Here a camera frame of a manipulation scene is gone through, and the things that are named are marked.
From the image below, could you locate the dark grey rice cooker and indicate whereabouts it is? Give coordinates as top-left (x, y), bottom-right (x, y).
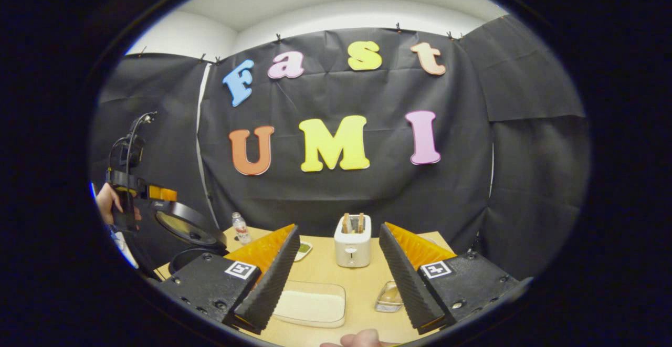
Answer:
top-left (152, 200), bottom-right (230, 275)

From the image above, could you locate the black backdrop cloth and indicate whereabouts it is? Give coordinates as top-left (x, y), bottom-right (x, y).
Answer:
top-left (90, 15), bottom-right (591, 279)

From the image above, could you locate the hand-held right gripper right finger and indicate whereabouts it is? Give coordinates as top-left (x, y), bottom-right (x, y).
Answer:
top-left (378, 222), bottom-right (533, 335)

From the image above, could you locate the clear chopstick holder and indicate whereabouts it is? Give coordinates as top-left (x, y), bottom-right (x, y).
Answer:
top-left (375, 281), bottom-right (404, 313)

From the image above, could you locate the clear water bottle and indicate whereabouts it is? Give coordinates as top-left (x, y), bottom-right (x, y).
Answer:
top-left (232, 212), bottom-right (251, 245)

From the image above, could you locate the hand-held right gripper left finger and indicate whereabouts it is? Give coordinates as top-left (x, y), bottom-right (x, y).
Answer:
top-left (157, 224), bottom-right (301, 335)

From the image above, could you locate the clear rice container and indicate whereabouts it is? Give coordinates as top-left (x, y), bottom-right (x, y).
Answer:
top-left (271, 280), bottom-right (347, 329)

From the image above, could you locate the white toaster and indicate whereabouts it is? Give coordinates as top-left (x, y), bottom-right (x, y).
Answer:
top-left (334, 213), bottom-right (372, 268)

